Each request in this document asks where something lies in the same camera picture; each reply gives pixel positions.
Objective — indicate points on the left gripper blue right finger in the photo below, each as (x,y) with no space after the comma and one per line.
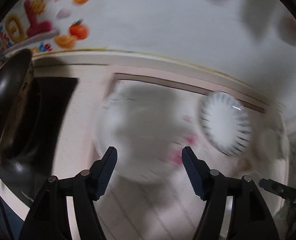
(198,173)

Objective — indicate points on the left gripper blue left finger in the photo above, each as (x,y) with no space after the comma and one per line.
(101,172)

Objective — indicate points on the white plate grey flower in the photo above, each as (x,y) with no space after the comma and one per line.
(149,125)

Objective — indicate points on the blue striped white plate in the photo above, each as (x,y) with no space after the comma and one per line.
(225,123)

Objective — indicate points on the black induction cooktop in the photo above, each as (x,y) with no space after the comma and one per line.
(37,133)

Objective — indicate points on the dark frying pan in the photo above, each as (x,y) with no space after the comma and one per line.
(16,75)

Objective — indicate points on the colourful wall sticker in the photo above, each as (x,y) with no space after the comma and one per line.
(23,22)

